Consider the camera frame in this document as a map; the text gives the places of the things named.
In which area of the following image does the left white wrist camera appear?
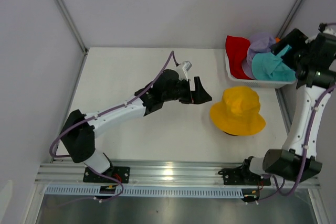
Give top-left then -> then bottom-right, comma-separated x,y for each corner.
175,61 -> 192,81

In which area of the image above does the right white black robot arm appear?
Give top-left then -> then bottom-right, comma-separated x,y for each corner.
239,23 -> 335,184

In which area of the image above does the white plastic basket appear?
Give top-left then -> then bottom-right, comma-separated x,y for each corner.
224,53 -> 295,89

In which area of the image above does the aluminium mounting rail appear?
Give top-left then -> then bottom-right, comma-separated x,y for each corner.
34,157 -> 321,188

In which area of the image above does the lavender bucket hat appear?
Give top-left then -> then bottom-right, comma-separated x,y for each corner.
242,32 -> 276,80

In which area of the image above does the teal bucket hat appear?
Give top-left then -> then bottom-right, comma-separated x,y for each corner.
251,45 -> 296,82

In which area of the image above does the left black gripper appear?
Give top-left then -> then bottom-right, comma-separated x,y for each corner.
162,77 -> 211,105

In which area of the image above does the left aluminium corner post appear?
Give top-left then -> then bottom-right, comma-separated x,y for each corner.
39,0 -> 88,56

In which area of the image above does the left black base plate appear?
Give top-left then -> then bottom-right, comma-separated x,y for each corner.
83,166 -> 131,184

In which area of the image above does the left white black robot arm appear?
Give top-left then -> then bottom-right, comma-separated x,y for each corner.
60,69 -> 212,183

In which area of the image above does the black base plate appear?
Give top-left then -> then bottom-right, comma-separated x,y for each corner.
218,167 -> 271,186
83,166 -> 131,184

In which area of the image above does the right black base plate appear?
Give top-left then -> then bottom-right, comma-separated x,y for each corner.
218,167 -> 271,186

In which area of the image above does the aluminium corner post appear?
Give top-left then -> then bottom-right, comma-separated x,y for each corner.
277,0 -> 305,38
39,0 -> 88,56

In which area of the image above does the white slotted cable duct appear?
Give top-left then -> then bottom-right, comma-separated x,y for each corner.
45,185 -> 244,199

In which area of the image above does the red bucket hat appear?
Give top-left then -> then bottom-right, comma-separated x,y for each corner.
225,36 -> 251,80

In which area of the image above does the right aluminium corner post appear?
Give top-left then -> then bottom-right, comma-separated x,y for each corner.
277,0 -> 305,38

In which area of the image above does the yellow bucket hat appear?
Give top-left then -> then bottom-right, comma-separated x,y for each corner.
209,86 -> 266,136

